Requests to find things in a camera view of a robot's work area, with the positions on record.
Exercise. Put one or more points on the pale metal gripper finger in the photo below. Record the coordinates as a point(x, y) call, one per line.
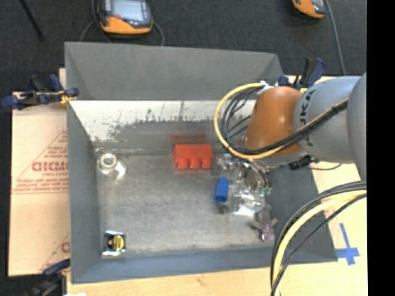
point(229, 164)
point(225, 208)

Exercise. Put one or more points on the blue block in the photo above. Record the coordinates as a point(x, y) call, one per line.
point(221, 190)

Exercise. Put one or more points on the clear plastic bottle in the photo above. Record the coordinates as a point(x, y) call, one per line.
point(248, 203)

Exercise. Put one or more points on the orange-red toy brick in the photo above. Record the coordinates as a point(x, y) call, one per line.
point(192, 154)

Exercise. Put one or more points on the grey and purple toy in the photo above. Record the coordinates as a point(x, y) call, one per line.
point(266, 224)

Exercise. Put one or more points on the grey metal bin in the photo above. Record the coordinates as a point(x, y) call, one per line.
point(160, 202)

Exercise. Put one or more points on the silver and yellow tape measure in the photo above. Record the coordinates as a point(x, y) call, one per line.
point(114, 243)

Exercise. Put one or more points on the brown cardboard board red print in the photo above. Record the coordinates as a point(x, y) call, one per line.
point(37, 196)

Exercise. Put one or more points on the black cylinder on white bracket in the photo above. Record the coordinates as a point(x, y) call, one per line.
point(300, 163)

